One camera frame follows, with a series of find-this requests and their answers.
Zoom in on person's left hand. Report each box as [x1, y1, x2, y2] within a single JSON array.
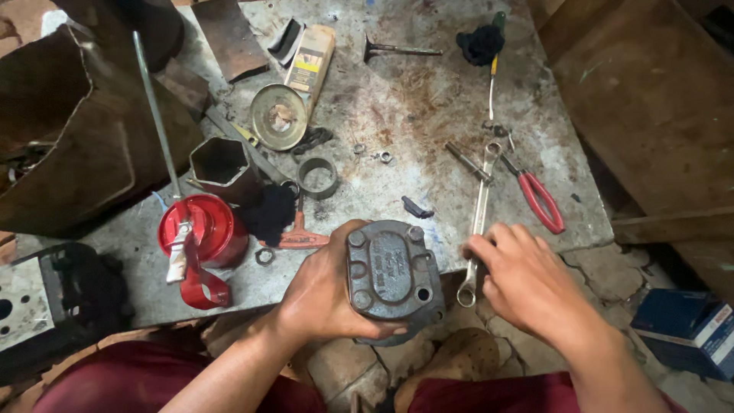
[[275, 220, 409, 351]]

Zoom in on person's right hand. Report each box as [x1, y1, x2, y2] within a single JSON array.
[[461, 223, 601, 348]]

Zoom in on grey cast metal pump housing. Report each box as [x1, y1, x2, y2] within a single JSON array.
[[346, 220, 447, 347]]

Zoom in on silver combination wrench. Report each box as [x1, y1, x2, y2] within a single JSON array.
[[457, 142, 503, 308]]

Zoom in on small dark blue plastic piece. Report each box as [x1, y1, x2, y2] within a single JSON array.
[[401, 195, 435, 220]]

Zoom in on grey steel bolt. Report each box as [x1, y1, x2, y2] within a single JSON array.
[[445, 141, 493, 185]]

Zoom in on green and yellow screwdriver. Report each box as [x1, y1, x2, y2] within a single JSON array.
[[488, 11, 507, 122]]

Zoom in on small black cloth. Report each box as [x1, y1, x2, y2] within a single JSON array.
[[456, 24, 506, 67]]

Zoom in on engine valve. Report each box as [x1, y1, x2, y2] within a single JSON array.
[[363, 33, 444, 64]]

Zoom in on brown wooden bench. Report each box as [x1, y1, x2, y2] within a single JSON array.
[[526, 0, 734, 300]]

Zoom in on blue cardboard box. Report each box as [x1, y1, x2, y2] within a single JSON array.
[[630, 288, 734, 383]]

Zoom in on large black cloth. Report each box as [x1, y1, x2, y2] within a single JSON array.
[[240, 184, 298, 248]]

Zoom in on brass-coloured round metal disc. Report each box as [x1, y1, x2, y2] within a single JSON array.
[[250, 84, 309, 152]]

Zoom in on beige cardboard packet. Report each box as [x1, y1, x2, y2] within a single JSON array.
[[283, 24, 337, 117]]

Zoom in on hexagonal dark metal tube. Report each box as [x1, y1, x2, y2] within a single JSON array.
[[188, 136, 265, 207]]

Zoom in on red long-spout oil can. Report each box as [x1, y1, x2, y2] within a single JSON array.
[[132, 31, 251, 311]]

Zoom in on black plastic piece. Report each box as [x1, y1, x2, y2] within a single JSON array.
[[267, 18, 306, 68]]

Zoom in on rusty flat metal plate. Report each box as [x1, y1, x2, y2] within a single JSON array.
[[190, 0, 271, 85]]

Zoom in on person's maroon trousers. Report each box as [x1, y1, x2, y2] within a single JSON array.
[[31, 337, 689, 413]]

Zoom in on large rusty metal box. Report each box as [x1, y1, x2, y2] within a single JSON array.
[[0, 25, 205, 239]]

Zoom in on grey metal block with holes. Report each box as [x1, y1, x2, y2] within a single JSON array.
[[0, 241, 136, 386]]

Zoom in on red-handled pliers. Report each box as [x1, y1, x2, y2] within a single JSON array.
[[500, 154, 566, 235]]

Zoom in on grey metal ring sleeve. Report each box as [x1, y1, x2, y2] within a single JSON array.
[[296, 156, 339, 201]]

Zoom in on orange T-handle tool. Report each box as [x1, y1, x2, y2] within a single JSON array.
[[259, 192, 331, 251]]

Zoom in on black rubber ring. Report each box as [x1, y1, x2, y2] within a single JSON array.
[[290, 126, 334, 159]]

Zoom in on long grey ring wrench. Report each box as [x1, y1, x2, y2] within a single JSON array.
[[203, 106, 300, 197]]

